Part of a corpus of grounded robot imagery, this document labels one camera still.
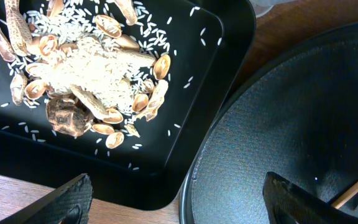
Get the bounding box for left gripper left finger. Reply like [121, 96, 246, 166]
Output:
[0, 174, 93, 224]

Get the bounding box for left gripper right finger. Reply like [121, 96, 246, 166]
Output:
[262, 172, 358, 224]

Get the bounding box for wooden chopstick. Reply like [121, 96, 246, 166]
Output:
[331, 181, 358, 209]

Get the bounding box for peanut shells and rice scraps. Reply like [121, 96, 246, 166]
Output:
[0, 1, 175, 149]

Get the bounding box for round black serving tray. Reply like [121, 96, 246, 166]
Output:
[179, 23, 358, 223]

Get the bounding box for black rectangular tray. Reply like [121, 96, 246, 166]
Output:
[0, 0, 256, 210]

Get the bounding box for clear plastic bin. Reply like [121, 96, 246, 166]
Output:
[249, 0, 294, 18]

